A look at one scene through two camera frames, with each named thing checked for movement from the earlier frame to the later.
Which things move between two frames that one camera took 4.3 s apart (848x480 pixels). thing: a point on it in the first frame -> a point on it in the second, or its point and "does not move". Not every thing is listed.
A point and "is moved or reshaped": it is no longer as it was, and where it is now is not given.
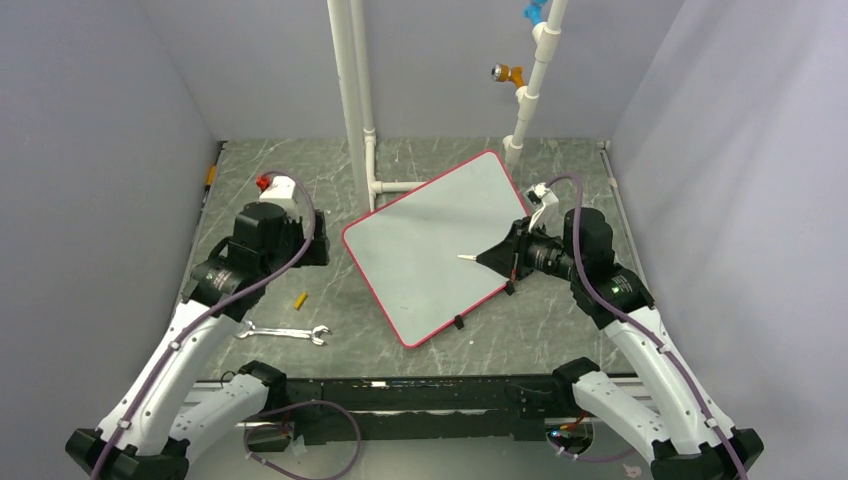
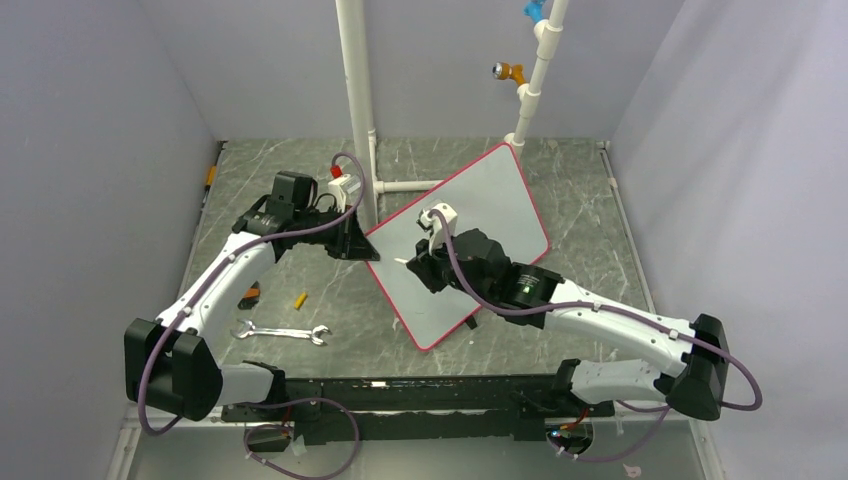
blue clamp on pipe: (534, 10) does not move
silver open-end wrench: (251, 330) does not move
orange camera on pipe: (503, 72) does not move
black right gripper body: (542, 253) -> (438, 268)
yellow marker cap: (299, 301) does not move
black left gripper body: (293, 240) -> (335, 239)
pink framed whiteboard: (410, 249) is moved or reshaped
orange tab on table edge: (211, 175) does not move
